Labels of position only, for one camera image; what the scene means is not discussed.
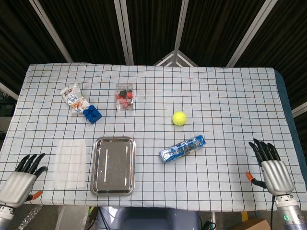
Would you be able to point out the white snack bag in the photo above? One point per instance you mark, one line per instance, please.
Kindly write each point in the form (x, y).
(72, 97)

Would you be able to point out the white checkered tablecloth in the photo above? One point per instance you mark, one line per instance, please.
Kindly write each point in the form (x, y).
(216, 95)

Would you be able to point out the blue cookie box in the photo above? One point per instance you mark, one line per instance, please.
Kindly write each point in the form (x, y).
(182, 149)

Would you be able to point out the white metal frame post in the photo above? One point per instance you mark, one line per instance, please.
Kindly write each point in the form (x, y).
(181, 24)
(51, 31)
(247, 33)

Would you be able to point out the clear box with clips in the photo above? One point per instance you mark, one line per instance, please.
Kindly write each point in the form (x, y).
(124, 97)

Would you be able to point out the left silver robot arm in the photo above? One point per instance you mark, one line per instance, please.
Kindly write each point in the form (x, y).
(4, 215)

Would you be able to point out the yellow tennis ball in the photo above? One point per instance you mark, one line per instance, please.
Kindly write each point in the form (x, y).
(179, 118)

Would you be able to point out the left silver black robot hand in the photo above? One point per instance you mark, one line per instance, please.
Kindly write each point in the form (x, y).
(19, 184)

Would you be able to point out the white metal frame bar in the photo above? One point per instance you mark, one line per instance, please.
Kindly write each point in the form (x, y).
(299, 109)
(8, 91)

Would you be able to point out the translucent white plastic sheet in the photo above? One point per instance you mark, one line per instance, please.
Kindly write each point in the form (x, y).
(69, 165)

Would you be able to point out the stainless steel tray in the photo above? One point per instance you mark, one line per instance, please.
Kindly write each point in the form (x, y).
(112, 167)

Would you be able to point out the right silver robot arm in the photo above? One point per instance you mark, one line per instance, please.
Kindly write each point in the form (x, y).
(287, 215)

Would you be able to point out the white table leg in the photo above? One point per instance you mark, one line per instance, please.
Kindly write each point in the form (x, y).
(72, 218)

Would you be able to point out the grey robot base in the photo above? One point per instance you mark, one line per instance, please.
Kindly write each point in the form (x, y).
(148, 220)

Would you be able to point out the brown cardboard box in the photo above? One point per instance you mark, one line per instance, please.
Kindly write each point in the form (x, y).
(256, 225)

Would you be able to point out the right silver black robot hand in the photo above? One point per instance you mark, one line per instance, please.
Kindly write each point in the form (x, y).
(275, 175)

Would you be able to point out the white triangular frame brace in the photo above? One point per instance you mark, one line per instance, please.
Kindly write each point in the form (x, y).
(177, 53)

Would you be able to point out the blue toy building block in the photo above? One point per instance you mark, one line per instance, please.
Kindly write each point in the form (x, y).
(92, 115)

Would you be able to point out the white double frame post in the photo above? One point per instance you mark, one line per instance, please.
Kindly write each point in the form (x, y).
(127, 48)

